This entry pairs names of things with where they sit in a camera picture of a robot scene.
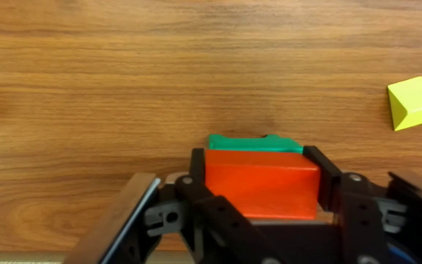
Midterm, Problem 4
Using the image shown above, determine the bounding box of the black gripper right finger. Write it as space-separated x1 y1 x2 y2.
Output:
302 144 387 264

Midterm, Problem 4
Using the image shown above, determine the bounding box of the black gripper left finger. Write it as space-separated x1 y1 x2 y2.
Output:
173 147 252 264

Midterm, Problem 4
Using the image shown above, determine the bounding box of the orange rectangular block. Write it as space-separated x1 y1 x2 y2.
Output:
204 148 323 222

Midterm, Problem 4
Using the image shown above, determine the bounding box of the green rectangular block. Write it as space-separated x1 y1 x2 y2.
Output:
207 132 305 156

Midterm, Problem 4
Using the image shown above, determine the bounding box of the small yellow cube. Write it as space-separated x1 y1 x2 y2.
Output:
386 75 422 132

